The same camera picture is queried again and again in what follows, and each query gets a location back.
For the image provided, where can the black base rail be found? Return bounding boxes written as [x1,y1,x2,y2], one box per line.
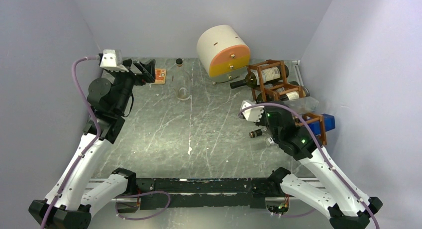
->
[137,178,285,210]

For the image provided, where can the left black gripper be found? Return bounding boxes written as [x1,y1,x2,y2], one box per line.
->
[110,58,156,114]

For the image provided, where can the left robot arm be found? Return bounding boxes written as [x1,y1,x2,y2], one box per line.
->
[28,54,156,229]

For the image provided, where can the large clear plastic bottle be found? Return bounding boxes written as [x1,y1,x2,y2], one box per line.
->
[284,97,319,115]

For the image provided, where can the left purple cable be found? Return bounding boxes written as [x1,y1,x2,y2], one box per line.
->
[39,55,103,229]

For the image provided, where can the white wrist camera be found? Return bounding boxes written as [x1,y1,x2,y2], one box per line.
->
[100,49,129,72]
[240,100,264,122]

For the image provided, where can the dark bottle white label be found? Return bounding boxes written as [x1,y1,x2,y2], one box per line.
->
[255,87,310,103]

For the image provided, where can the dark green wine bottle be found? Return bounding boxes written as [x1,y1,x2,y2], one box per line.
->
[229,66,282,89]

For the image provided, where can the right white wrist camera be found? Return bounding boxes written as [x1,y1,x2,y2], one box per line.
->
[240,100,264,122]

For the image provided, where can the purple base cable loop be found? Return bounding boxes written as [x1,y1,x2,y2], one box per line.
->
[114,190,172,221]

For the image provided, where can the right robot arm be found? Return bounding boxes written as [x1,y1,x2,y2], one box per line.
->
[242,102,383,229]

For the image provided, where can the dark bottle copper cap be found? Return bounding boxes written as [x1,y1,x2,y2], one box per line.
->
[249,128,268,138]

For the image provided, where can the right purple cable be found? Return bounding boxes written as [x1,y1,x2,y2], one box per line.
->
[238,103,380,229]

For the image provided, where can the clear glass bottle black cap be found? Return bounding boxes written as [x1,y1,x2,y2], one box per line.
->
[174,58,191,101]

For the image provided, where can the orange card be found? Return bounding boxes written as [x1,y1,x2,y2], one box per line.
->
[154,68,167,85]

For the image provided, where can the cream round drawer cabinet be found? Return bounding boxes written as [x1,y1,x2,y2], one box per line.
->
[196,25,251,84]

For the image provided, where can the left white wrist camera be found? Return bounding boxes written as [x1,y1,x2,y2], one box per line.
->
[100,49,129,72]

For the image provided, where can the blue square glass bottle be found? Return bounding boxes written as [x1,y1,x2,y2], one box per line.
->
[266,114,336,147]

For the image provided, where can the brown wooden wine rack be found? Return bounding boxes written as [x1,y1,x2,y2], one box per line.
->
[246,59,327,146]

